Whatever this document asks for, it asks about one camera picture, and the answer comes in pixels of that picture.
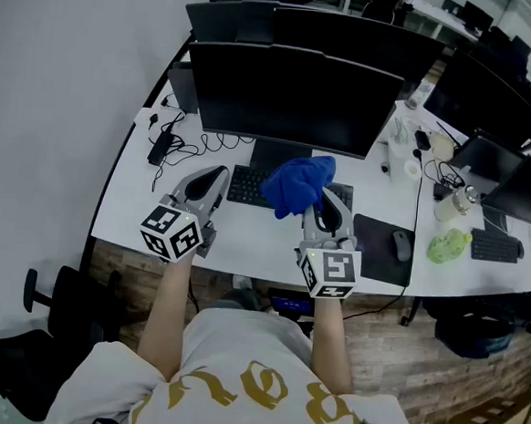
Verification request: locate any black office chair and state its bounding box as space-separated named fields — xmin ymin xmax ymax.
xmin=0 ymin=259 xmax=128 ymax=424

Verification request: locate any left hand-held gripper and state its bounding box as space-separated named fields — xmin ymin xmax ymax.
xmin=136 ymin=159 xmax=232 ymax=268

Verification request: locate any white power strip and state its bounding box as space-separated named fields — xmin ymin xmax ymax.
xmin=133 ymin=107 xmax=164 ymax=129

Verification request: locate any black mouse pad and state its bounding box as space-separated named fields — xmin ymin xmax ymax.
xmin=348 ymin=212 xmax=418 ymax=288

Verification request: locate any long black power cable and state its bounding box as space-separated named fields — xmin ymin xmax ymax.
xmin=342 ymin=142 xmax=430 ymax=327

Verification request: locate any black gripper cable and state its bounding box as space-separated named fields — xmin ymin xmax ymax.
xmin=185 ymin=276 xmax=203 ymax=315

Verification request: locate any beige pouch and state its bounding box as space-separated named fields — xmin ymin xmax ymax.
xmin=427 ymin=129 xmax=456 ymax=161

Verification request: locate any green plastic bottle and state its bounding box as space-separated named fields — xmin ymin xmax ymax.
xmin=425 ymin=226 xmax=474 ymax=268

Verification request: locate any black computer box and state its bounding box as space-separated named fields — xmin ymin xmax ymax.
xmin=164 ymin=60 xmax=203 ymax=115

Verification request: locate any white tape roll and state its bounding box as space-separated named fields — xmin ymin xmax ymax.
xmin=402 ymin=159 xmax=424 ymax=182

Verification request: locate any person's left forearm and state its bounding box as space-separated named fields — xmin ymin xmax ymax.
xmin=134 ymin=246 xmax=195 ymax=384

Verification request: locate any long black power adapter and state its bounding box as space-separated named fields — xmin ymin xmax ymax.
xmin=146 ymin=128 xmax=175 ymax=168

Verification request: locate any tangled black adapter cable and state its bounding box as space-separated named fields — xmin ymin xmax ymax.
xmin=142 ymin=108 xmax=258 ymax=202

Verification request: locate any large black keyboard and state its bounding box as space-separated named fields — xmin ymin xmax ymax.
xmin=225 ymin=163 xmax=357 ymax=215

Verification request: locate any black backpack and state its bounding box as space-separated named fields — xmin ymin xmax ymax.
xmin=418 ymin=294 xmax=531 ymax=365

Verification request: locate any grey computer mouse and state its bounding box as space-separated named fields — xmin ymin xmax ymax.
xmin=390 ymin=229 xmax=414 ymax=264

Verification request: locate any blue cloth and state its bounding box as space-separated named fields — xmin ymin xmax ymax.
xmin=257 ymin=150 xmax=338 ymax=224

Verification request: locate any person's right forearm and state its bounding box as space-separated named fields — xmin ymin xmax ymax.
xmin=307 ymin=295 xmax=361 ymax=397

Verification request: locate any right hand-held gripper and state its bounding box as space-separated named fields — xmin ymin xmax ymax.
xmin=291 ymin=186 xmax=369 ymax=303

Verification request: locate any small black keyboard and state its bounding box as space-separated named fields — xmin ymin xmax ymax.
xmin=469 ymin=227 xmax=526 ymax=265

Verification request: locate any person's white printed shirt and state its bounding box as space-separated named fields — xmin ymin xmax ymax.
xmin=42 ymin=294 xmax=445 ymax=424

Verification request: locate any white jar with metal lid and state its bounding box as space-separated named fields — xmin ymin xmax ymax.
xmin=432 ymin=181 xmax=483 ymax=226

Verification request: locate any bundle of thin black cables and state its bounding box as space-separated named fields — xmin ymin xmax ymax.
xmin=421 ymin=157 xmax=470 ymax=191

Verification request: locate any black device with blue screen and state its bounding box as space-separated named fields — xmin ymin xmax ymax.
xmin=265 ymin=287 xmax=318 ymax=324

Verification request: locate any black curved monitor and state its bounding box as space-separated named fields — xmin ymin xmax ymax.
xmin=179 ymin=36 xmax=408 ymax=184

